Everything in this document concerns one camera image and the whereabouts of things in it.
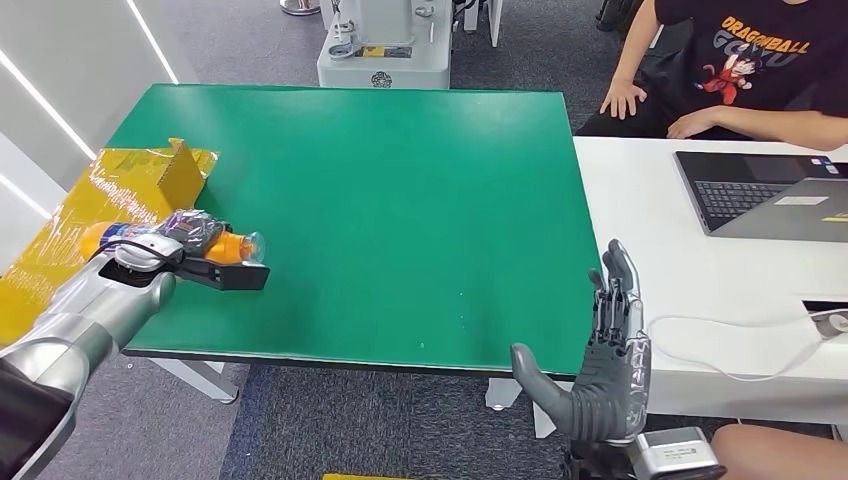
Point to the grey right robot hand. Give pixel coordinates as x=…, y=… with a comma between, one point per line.
x=603, y=404

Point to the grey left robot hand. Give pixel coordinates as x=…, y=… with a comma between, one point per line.
x=192, y=232

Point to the orange juice bottle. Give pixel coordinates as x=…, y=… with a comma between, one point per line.
x=228, y=246

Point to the person's left forearm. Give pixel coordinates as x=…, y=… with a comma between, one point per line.
x=788, y=126

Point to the person's right forearm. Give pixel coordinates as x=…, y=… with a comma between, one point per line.
x=632, y=40

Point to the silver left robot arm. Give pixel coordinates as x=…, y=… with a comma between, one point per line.
x=86, y=318

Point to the yellow taped cardboard box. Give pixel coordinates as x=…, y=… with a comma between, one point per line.
x=126, y=185

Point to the white table foot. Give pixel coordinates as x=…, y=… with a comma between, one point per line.
x=503, y=395

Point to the green table mat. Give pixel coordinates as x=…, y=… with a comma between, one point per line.
x=397, y=199

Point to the black and white device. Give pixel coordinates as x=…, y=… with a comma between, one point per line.
x=828, y=322

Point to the black laptop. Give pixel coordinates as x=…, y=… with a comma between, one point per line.
x=732, y=192

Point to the chrome stand base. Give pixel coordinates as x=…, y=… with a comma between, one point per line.
x=299, y=6

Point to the yellow flat object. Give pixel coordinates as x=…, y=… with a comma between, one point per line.
x=358, y=478

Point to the white machine base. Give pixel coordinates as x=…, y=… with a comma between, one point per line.
x=397, y=71

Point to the person's left hand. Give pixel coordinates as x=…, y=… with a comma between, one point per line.
x=692, y=123

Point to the person's hand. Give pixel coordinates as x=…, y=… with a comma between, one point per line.
x=623, y=98
x=692, y=123

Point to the person's right hand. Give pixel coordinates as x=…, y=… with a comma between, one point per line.
x=623, y=98

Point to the person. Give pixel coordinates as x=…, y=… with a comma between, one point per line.
x=762, y=93

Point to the white furniture panel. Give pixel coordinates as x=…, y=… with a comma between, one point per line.
x=493, y=20

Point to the black object on floor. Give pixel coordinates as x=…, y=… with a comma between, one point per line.
x=613, y=13

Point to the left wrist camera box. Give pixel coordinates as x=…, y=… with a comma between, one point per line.
x=232, y=275

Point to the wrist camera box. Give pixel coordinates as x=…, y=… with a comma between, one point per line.
x=676, y=454
x=232, y=275

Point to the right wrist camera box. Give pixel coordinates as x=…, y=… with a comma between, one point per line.
x=676, y=454

